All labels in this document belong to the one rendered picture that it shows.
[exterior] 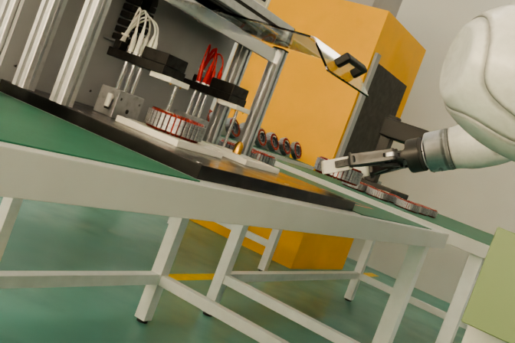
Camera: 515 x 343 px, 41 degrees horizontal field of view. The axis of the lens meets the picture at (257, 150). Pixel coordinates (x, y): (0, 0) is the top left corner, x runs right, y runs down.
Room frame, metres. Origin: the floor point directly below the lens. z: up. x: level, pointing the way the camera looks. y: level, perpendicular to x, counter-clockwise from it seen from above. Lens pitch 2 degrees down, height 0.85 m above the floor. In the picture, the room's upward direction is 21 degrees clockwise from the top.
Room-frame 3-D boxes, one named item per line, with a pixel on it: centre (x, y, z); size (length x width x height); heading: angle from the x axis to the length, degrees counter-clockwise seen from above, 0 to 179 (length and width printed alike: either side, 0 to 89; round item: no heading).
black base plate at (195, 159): (1.40, 0.11, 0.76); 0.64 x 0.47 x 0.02; 150
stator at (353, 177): (1.60, -0.19, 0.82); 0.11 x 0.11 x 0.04
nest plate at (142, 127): (1.29, 0.16, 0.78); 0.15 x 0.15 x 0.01; 60
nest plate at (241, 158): (1.50, 0.04, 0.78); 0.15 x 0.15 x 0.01; 60
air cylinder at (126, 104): (1.36, 0.29, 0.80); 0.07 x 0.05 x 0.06; 150
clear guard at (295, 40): (1.58, 0.01, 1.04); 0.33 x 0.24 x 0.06; 60
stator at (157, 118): (1.29, 0.16, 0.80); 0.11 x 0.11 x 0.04
